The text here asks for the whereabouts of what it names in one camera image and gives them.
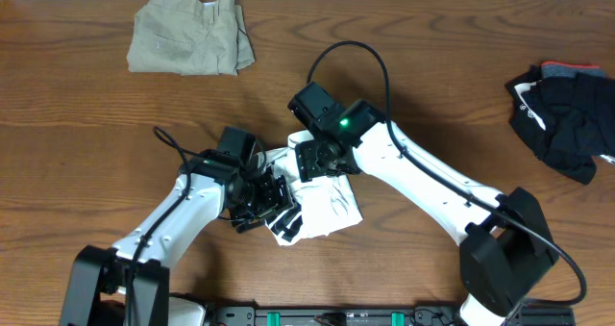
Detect left black cable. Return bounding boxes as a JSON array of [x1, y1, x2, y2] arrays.
[[124, 125, 268, 326]]

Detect black garment red trim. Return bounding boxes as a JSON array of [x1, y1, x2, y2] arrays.
[[505, 62, 614, 185]]

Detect folded khaki shorts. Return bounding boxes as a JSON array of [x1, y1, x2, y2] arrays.
[[127, 0, 256, 76]]

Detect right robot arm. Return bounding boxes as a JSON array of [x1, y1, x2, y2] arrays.
[[288, 83, 558, 325]]

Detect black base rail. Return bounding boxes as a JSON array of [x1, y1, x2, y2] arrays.
[[204, 306, 577, 326]]

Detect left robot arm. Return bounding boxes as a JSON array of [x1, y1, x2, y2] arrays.
[[60, 127, 299, 326]]

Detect black cable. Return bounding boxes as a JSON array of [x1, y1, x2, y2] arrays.
[[306, 40, 588, 326], [124, 125, 268, 326]]

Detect right black cable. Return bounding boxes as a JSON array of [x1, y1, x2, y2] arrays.
[[306, 40, 588, 326]]

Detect white t-shirt black print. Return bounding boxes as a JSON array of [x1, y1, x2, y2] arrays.
[[253, 130, 363, 246]]

